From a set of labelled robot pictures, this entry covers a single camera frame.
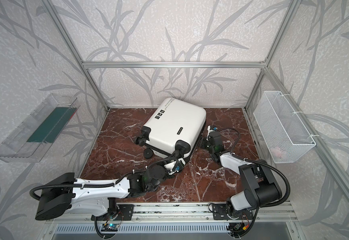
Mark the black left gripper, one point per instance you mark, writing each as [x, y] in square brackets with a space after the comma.
[177, 156]

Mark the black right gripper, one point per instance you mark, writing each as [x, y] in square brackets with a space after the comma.
[209, 138]

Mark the white black suitcase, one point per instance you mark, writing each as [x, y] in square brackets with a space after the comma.
[175, 125]

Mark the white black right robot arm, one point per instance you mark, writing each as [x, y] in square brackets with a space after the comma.
[260, 187]

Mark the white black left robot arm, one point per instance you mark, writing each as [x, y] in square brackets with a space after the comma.
[67, 194]

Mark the green circuit board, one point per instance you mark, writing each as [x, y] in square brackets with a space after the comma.
[107, 228]

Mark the pink item in basket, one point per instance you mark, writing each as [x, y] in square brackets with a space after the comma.
[277, 152]

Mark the green board in bin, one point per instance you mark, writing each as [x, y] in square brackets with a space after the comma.
[51, 127]

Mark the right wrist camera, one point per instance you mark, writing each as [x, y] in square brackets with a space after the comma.
[211, 129]

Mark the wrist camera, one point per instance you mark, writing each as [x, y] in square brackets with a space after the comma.
[172, 168]
[211, 129]

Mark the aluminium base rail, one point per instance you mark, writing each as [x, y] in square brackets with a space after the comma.
[196, 212]

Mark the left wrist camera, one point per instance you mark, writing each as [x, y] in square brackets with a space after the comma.
[172, 168]

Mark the white wire mesh basket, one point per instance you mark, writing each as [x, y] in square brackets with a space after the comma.
[281, 126]

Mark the clear plastic wall bin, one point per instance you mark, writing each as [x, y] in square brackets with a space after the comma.
[15, 149]

